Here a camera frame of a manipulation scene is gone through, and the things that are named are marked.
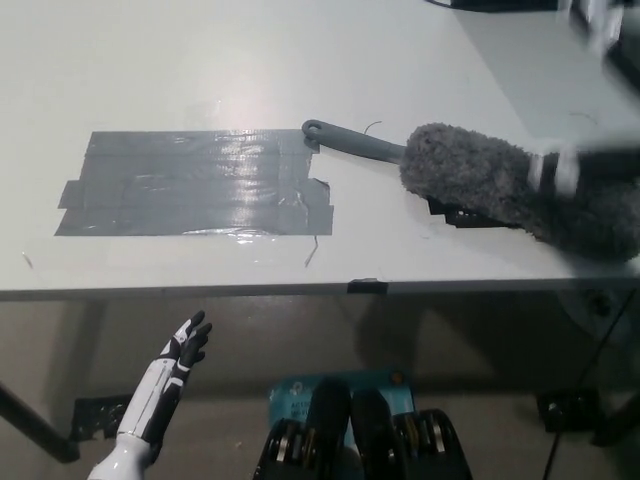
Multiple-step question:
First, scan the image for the small black tape strip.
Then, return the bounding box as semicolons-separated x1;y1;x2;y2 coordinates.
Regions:
346;275;390;295

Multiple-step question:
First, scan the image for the black metal table leg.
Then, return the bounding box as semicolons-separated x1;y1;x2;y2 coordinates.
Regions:
0;380;82;463

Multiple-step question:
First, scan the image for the thin black cable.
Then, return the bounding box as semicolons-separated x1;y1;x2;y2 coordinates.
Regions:
543;287;640;480

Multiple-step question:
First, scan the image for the grey fluffy duster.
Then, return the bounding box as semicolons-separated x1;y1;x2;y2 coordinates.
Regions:
300;118;640;265

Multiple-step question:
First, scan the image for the black tape square mark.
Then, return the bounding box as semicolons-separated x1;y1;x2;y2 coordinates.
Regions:
424;196;521;232

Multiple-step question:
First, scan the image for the grey duct tape patch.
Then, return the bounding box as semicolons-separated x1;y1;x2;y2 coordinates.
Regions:
52;128;336;239

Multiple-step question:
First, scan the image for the black flat device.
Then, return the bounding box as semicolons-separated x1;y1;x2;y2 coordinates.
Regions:
423;0;561;12

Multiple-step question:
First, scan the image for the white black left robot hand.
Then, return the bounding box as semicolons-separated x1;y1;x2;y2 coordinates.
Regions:
116;310;214;457

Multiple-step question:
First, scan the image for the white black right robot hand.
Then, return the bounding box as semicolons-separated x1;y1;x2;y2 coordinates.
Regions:
528;0;640;196

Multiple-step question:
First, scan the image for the black floor tape patch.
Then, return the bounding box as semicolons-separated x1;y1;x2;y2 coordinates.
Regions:
70;393;135;442
536;388;602;433

